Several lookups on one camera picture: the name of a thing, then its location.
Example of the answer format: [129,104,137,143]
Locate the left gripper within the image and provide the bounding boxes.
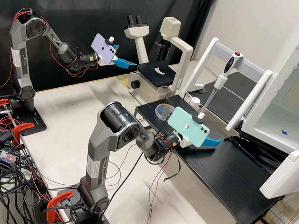
[110,44,140,71]

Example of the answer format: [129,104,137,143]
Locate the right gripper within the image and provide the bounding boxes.
[171,131,223,152]

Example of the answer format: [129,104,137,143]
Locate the petri dish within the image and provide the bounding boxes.
[154,103,177,121]

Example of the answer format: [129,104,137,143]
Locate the white incubator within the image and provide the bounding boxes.
[239,4,299,156]

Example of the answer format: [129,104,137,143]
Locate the incubator door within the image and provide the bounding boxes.
[258,106,299,203]

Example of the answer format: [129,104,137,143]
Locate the black platform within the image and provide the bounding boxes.
[130,90,238,158]
[166,129,291,224]
[183,77,253,126]
[221,69,267,107]

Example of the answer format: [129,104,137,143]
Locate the cream microscope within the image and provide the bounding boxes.
[115,11,198,109]

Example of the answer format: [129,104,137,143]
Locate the white-capped bottle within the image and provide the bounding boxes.
[190,96,201,109]

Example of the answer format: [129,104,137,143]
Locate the white pipette stand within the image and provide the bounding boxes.
[178,34,277,136]

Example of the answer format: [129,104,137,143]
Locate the pipette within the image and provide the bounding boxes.
[201,47,244,119]

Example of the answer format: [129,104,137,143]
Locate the red clamp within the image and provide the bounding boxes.
[10,120,36,148]
[0,98,10,118]
[44,188,75,224]

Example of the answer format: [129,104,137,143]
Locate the small circuit board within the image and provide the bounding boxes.
[0,148,19,166]

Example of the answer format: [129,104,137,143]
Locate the left wrist camera phone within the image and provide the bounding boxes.
[89,33,120,66]

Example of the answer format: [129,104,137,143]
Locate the wrist camera phone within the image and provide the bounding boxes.
[165,105,213,149]
[89,33,120,66]

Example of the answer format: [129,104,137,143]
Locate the right wrist camera phone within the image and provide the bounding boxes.
[165,105,213,149]

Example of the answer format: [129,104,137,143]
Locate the black cable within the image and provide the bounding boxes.
[162,150,184,184]

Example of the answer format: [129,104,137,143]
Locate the red wire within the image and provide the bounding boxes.
[142,148,175,224]

